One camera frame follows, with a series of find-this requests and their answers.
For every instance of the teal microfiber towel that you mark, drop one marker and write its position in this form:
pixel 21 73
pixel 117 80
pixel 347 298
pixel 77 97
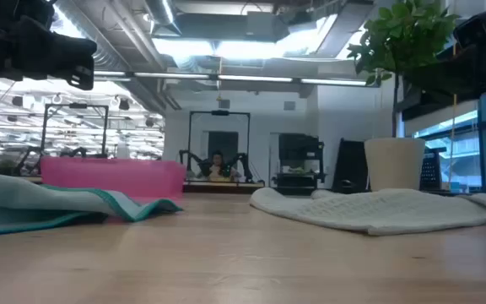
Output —
pixel 23 198

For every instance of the grey waffle microfiber towel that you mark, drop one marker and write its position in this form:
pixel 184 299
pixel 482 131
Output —
pixel 374 211

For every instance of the pink plastic basket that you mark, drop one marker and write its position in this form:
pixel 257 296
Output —
pixel 112 177

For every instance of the green leafy plant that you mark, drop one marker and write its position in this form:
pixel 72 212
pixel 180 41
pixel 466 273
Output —
pixel 399 38

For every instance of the black perforated bin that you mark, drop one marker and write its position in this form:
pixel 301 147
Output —
pixel 432 169

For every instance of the white plant pot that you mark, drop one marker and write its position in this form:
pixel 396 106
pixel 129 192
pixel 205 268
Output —
pixel 395 164

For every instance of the black robot station with table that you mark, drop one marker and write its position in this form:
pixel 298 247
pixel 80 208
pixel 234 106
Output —
pixel 219 113

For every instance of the black chair back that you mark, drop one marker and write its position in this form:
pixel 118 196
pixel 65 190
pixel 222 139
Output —
pixel 350 164

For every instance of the long ceiling strip light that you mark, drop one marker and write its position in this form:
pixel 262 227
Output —
pixel 251 78

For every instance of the person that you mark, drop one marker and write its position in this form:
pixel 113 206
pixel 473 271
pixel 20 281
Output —
pixel 217 166

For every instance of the black equipment cart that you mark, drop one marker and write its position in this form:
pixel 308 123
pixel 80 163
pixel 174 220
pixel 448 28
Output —
pixel 300 148

